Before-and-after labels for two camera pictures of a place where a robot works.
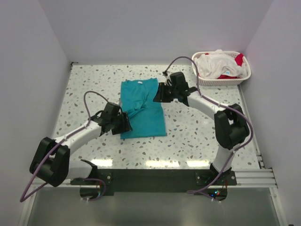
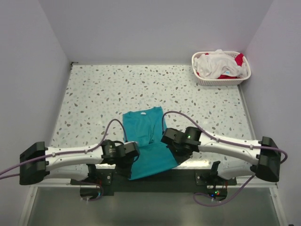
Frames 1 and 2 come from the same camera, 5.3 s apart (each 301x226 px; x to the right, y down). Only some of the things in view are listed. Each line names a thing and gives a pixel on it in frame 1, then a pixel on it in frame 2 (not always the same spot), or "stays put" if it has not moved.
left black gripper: [125, 126] -> [126, 172]
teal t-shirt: [146, 116] -> [145, 127]
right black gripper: [160, 96] -> [179, 159]
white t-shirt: [219, 63] stays put
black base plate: [159, 181] stays put
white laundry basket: [213, 82] stays put
